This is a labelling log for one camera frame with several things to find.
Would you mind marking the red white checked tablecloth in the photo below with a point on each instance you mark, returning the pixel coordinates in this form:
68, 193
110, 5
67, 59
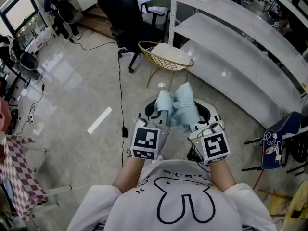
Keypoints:
16, 172

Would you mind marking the white round laundry basket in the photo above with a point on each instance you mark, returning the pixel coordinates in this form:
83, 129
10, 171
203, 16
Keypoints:
211, 112

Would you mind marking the white power strip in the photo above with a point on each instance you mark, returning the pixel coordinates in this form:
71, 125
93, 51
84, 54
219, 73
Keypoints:
31, 118

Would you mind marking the green armchair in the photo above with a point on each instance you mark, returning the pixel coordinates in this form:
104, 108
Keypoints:
158, 2

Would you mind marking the black power adapter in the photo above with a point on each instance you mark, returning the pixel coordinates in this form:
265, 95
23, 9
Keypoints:
124, 132

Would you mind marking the white floor tape strip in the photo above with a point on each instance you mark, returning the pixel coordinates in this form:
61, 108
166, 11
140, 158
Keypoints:
99, 120

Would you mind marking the white metal shelf rack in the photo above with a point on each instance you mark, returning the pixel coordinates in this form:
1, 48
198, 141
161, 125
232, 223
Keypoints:
240, 44

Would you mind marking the white shirt with rabbit print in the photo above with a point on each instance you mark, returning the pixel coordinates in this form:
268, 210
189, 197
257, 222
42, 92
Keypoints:
173, 201

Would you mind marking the yellow wooden frame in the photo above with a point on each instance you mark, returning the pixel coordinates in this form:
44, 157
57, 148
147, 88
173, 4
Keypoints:
296, 206

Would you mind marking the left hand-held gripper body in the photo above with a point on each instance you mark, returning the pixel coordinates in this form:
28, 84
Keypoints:
145, 141

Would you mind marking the person's right forearm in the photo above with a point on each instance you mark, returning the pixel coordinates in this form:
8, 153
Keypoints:
221, 174

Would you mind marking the black screen device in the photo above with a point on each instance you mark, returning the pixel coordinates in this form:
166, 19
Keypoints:
192, 154

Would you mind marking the black office chair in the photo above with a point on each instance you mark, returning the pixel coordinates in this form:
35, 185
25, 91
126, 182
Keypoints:
127, 16

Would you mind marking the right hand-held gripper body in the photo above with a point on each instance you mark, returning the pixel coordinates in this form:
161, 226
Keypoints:
215, 147

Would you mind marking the person's left forearm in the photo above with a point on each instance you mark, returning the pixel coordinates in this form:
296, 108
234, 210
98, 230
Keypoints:
127, 174

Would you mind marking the light blue clothes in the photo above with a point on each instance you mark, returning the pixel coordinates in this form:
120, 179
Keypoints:
181, 105

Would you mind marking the black camera equipment stand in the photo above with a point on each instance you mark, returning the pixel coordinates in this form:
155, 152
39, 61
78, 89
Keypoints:
21, 56

